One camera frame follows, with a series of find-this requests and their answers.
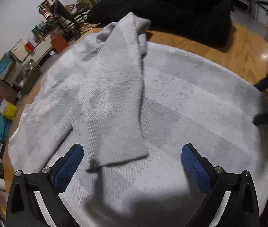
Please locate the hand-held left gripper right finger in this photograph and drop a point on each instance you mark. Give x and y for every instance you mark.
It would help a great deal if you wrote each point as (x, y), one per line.
(195, 170)

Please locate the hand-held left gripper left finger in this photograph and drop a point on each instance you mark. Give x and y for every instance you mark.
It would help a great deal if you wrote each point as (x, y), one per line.
(69, 167)

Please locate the light grey knit sweater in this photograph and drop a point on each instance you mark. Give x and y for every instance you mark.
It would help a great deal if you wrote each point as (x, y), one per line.
(171, 99)

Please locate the yellow shopping bag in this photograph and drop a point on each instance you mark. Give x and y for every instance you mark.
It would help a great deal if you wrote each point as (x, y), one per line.
(8, 110)

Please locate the olive green crate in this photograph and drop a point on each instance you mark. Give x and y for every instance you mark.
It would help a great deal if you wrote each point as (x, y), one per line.
(29, 78)

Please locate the pink ribbed suitcase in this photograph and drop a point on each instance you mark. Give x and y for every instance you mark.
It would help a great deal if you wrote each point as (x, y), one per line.
(2, 91)

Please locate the stack of cardboard boxes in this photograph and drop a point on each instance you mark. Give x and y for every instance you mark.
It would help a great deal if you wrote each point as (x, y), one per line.
(8, 68)

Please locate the black fluffy cloth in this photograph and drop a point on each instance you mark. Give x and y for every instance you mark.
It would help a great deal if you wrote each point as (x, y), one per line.
(171, 9)

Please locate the white low cabinet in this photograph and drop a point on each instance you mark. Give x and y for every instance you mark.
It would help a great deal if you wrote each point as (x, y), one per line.
(40, 49)

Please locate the orange paper bag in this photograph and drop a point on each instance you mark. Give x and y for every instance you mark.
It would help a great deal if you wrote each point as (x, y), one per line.
(59, 43)

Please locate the red box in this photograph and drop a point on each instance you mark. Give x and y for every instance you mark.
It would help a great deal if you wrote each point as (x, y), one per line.
(29, 46)

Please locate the white storage box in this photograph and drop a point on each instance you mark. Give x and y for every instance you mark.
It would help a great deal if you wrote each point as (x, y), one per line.
(20, 49)

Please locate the green box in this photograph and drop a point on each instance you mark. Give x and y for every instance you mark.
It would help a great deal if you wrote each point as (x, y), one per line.
(37, 31)

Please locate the black folding scooter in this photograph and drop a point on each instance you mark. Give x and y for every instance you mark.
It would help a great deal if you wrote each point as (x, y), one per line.
(63, 14)

